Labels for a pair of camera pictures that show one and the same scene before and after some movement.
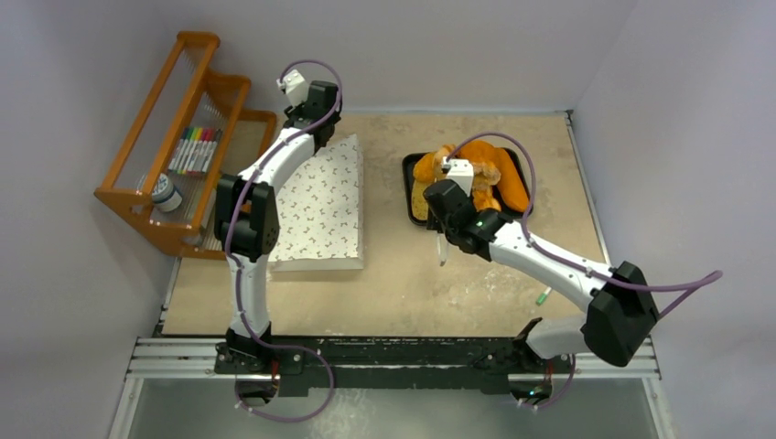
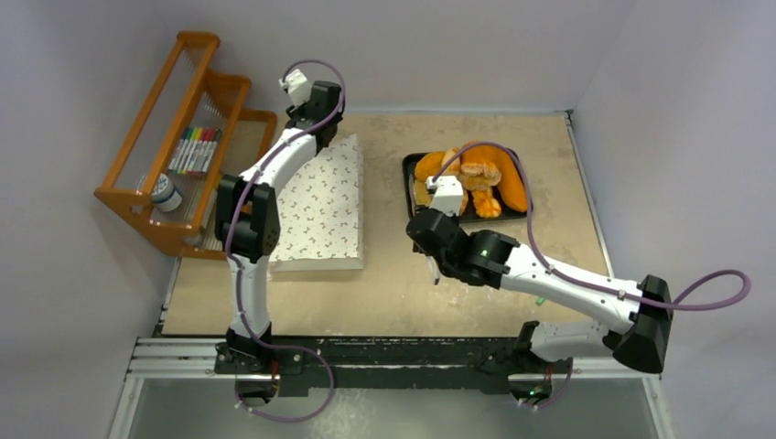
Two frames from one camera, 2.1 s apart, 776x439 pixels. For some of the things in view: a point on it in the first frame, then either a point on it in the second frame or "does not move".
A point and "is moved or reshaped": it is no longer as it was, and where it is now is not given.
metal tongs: x=442 y=248 is moved or reshaped
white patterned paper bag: x=319 y=215 does not move
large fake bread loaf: x=479 y=151 to x=478 y=176
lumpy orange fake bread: x=428 y=167 does not move
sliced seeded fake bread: x=418 y=201 does not move
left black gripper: x=296 y=112 does not move
